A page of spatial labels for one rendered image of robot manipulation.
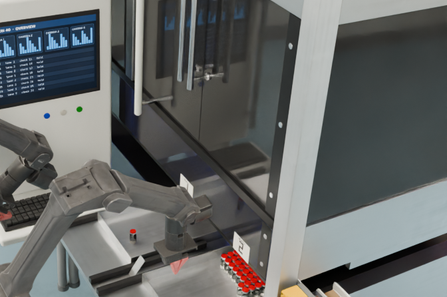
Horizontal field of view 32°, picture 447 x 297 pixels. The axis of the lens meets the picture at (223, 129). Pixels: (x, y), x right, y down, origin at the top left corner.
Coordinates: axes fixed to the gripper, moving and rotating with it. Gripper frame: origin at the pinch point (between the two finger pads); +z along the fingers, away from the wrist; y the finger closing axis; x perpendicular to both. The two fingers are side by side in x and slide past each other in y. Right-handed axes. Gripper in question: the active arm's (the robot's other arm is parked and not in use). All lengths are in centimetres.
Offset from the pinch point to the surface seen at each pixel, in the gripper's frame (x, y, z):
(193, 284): 12.3, 13.4, 21.1
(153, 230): 40.9, 14.1, 21.2
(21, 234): 67, -23, 28
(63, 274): 98, 1, 81
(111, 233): 42.8, -0.2, 18.4
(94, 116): 89, 14, 3
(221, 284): 8.8, 21.0, 21.3
